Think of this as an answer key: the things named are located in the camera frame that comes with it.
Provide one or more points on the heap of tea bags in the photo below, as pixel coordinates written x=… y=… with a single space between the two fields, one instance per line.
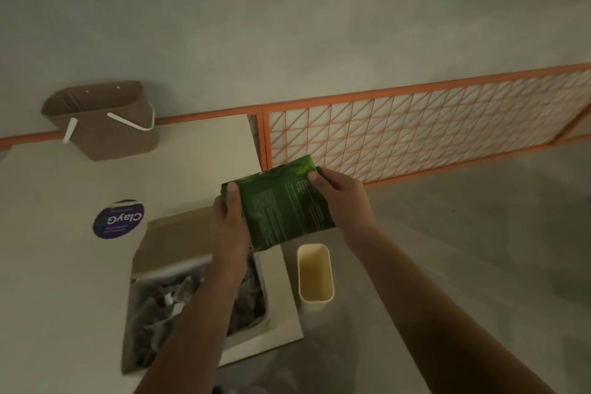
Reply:
x=157 y=315

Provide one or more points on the person's right forearm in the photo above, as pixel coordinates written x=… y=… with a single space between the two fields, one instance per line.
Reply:
x=438 y=324

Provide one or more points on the cream plastic bin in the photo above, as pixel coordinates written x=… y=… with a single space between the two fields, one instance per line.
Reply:
x=316 y=276

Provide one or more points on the green foil pouch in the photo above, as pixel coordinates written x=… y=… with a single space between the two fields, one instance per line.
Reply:
x=281 y=209

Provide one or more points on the orange mesh fence panel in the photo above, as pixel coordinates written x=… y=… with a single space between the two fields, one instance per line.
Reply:
x=415 y=130
x=208 y=115

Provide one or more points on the person's left forearm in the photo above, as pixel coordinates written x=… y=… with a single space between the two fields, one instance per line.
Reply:
x=189 y=338

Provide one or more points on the person's right hand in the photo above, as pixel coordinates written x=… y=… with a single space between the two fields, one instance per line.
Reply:
x=348 y=204

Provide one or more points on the beige paper box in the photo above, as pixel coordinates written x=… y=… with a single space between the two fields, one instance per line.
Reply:
x=171 y=236

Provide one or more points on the person's left hand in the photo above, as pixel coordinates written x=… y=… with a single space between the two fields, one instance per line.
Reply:
x=228 y=241

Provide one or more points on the brown plastic basket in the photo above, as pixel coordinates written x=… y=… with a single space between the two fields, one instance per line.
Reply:
x=111 y=135

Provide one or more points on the round purple sticker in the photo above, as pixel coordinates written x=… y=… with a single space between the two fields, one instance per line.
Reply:
x=117 y=219

